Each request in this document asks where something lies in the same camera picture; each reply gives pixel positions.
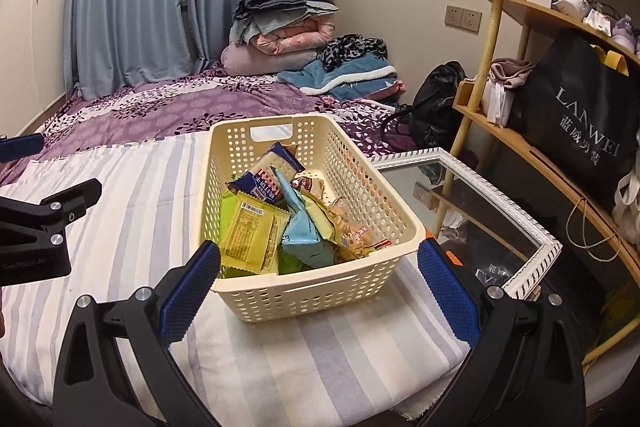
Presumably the large green snack packet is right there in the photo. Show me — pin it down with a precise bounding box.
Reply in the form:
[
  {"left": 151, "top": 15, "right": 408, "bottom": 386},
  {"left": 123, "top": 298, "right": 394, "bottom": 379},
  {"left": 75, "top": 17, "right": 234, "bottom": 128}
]
[{"left": 219, "top": 194, "right": 301, "bottom": 278}]

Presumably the teal fleece blanket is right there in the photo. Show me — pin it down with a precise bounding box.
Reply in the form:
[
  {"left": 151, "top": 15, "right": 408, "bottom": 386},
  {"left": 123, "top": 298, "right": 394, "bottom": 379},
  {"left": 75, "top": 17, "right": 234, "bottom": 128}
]
[{"left": 276, "top": 57, "right": 398, "bottom": 100}]

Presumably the pale green folded sheet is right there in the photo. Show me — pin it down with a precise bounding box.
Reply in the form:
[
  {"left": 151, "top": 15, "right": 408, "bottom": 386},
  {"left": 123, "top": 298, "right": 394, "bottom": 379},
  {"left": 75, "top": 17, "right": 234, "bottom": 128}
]
[{"left": 230, "top": 2, "right": 340, "bottom": 45}]

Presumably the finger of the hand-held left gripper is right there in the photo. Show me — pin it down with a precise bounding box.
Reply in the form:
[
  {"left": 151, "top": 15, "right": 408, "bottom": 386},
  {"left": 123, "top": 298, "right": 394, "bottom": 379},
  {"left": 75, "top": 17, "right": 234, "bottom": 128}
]
[
  {"left": 0, "top": 178, "right": 103, "bottom": 253},
  {"left": 0, "top": 133, "right": 45, "bottom": 164}
]

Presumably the clear pastry packet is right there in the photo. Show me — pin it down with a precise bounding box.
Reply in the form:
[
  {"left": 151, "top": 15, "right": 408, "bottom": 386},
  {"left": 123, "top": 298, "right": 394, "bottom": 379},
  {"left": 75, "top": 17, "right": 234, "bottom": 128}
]
[{"left": 327, "top": 202, "right": 392, "bottom": 260}]

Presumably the lavender shoe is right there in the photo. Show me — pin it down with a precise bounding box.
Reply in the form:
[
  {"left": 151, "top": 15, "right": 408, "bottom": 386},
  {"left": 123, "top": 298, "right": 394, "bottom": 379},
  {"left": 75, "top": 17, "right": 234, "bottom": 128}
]
[{"left": 612, "top": 18, "right": 640, "bottom": 52}]

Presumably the striped bed sheet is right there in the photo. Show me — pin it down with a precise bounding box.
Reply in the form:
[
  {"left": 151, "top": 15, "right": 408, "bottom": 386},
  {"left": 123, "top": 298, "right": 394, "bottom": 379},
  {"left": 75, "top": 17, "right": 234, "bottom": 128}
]
[{"left": 0, "top": 132, "right": 473, "bottom": 423}]

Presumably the black handbag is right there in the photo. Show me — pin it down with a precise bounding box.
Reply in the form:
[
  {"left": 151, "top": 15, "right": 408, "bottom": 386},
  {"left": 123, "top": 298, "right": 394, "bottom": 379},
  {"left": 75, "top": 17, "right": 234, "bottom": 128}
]
[{"left": 381, "top": 61, "right": 468, "bottom": 151}]

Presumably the cream perforated plastic basket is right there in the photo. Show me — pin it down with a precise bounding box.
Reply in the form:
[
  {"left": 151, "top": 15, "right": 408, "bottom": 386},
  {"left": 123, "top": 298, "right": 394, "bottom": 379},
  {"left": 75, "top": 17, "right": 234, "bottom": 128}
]
[{"left": 197, "top": 114, "right": 426, "bottom": 325}]

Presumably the lavender folded quilt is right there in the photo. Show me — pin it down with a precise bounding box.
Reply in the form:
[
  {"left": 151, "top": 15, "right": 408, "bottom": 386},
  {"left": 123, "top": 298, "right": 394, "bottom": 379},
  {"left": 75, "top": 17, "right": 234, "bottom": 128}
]
[{"left": 221, "top": 42, "right": 321, "bottom": 75}]

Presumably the light blue snack packet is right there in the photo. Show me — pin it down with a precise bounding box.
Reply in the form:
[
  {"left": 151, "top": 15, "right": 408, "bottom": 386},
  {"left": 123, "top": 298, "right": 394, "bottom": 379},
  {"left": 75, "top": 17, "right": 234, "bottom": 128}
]
[{"left": 274, "top": 169, "right": 337, "bottom": 269}]

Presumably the leopard print cloth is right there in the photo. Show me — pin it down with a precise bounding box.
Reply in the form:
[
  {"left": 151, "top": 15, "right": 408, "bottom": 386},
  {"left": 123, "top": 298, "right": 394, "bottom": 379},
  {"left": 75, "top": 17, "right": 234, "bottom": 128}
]
[{"left": 319, "top": 34, "right": 388, "bottom": 70}]

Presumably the white wardrobe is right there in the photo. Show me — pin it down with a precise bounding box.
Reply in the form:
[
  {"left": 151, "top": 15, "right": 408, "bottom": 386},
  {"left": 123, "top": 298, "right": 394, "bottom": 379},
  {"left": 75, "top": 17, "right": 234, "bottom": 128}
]
[{"left": 0, "top": 0, "right": 83, "bottom": 142}]

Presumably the white cloth bag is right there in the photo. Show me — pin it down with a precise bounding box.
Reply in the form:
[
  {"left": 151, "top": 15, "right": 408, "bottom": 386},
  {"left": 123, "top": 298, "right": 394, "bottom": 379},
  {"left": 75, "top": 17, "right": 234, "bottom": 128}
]
[{"left": 481, "top": 77, "right": 516, "bottom": 128}]

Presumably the dusty pink cloth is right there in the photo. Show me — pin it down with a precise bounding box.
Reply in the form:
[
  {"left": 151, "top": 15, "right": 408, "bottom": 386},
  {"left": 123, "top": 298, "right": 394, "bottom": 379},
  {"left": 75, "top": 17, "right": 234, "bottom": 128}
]
[{"left": 490, "top": 58, "right": 536, "bottom": 90}]

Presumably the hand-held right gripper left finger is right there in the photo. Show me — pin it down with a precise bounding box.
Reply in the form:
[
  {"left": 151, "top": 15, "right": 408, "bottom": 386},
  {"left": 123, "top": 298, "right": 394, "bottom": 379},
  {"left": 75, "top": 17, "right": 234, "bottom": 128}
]
[{"left": 52, "top": 241, "right": 222, "bottom": 427}]

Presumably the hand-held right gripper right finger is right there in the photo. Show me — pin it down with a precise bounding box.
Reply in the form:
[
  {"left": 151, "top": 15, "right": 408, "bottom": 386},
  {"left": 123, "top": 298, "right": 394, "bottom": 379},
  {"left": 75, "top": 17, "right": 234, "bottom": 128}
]
[{"left": 417, "top": 238, "right": 587, "bottom": 427}]

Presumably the small yellow snack packet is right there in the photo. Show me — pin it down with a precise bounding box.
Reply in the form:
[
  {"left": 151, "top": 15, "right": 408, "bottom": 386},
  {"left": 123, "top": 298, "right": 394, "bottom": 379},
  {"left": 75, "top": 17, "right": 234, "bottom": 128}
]
[{"left": 219, "top": 191, "right": 292, "bottom": 277}]

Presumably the white framed mirror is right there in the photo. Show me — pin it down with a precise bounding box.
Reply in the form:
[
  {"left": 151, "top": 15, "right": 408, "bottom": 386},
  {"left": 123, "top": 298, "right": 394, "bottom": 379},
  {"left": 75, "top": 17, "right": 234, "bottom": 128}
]
[{"left": 370, "top": 148, "right": 563, "bottom": 301}]

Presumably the purple floral bed cover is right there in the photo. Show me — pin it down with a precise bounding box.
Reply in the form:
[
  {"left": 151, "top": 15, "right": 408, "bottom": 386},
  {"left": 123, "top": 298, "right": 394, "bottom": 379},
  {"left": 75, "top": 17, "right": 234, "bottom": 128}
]
[{"left": 0, "top": 67, "right": 418, "bottom": 188}]

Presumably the beige wall socket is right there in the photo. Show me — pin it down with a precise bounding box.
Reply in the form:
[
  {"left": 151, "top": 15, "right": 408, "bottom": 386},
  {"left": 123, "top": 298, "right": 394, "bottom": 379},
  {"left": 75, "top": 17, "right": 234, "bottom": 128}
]
[{"left": 445, "top": 5, "right": 482, "bottom": 32}]

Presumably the bamboo shelf rack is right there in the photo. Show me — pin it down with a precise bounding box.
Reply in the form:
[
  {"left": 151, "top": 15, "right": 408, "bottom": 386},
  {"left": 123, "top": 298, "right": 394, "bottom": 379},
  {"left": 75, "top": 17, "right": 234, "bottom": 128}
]
[{"left": 452, "top": 0, "right": 640, "bottom": 368}]

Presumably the pink floral folded quilt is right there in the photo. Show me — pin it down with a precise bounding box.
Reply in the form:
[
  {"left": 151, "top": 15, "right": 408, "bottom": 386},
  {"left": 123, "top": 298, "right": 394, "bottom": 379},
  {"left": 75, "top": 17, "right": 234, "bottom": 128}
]
[{"left": 250, "top": 19, "right": 333, "bottom": 55}]

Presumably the white shoe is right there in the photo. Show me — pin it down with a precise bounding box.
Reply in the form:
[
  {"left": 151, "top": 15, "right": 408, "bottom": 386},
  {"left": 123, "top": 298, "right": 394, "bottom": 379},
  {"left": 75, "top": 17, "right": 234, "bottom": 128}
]
[{"left": 552, "top": 0, "right": 596, "bottom": 15}]

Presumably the blue striped cracker packet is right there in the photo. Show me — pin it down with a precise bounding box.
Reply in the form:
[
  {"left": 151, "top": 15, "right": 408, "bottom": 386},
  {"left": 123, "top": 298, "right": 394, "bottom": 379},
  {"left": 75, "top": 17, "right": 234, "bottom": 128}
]
[{"left": 227, "top": 142, "right": 307, "bottom": 204}]

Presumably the black printed shopping bag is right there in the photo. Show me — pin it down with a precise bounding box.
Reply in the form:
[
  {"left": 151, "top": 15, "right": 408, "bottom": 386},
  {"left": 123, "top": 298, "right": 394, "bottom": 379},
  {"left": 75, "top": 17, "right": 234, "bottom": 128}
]
[{"left": 507, "top": 28, "right": 640, "bottom": 212}]

